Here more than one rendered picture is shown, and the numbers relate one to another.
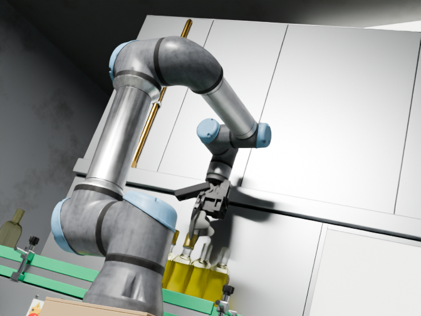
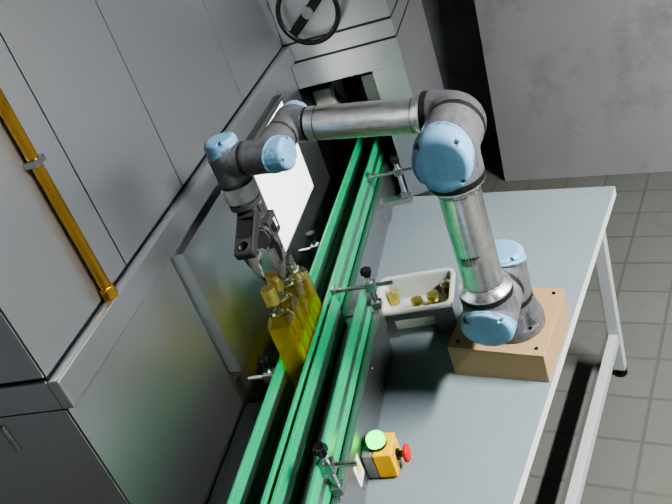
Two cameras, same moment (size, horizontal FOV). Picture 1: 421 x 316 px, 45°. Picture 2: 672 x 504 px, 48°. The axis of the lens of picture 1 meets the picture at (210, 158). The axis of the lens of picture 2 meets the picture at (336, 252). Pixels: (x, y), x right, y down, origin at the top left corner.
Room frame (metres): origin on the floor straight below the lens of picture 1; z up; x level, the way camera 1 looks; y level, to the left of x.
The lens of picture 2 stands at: (1.35, 1.53, 2.02)
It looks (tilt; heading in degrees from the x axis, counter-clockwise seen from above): 29 degrees down; 269
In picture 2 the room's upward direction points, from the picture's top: 20 degrees counter-clockwise
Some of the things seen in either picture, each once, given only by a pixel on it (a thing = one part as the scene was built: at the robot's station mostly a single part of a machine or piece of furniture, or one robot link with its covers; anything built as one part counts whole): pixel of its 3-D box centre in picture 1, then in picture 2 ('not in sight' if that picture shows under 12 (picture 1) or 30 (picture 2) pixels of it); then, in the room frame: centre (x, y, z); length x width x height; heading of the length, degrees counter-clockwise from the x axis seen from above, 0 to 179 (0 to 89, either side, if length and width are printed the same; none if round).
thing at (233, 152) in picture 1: (225, 151); (228, 160); (1.48, -0.04, 1.45); 0.09 x 0.08 x 0.11; 148
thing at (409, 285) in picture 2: not in sight; (417, 302); (1.16, -0.22, 0.80); 0.22 x 0.17 x 0.09; 158
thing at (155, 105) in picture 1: (162, 87); (11, 120); (1.75, 0.27, 1.76); 0.03 x 0.03 x 0.72; 68
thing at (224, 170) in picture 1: (218, 173); (239, 192); (1.48, -0.04, 1.37); 0.08 x 0.08 x 0.05
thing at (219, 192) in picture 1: (213, 197); (254, 220); (1.48, -0.05, 1.29); 0.09 x 0.08 x 0.12; 69
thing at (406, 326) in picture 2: not in sight; (409, 306); (1.19, -0.23, 0.79); 0.27 x 0.17 x 0.08; 158
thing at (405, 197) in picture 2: not in sight; (395, 187); (1.06, -0.75, 0.90); 0.17 x 0.05 x 0.23; 158
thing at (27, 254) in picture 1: (20, 256); (340, 468); (1.48, 0.42, 0.94); 0.07 x 0.04 x 0.13; 158
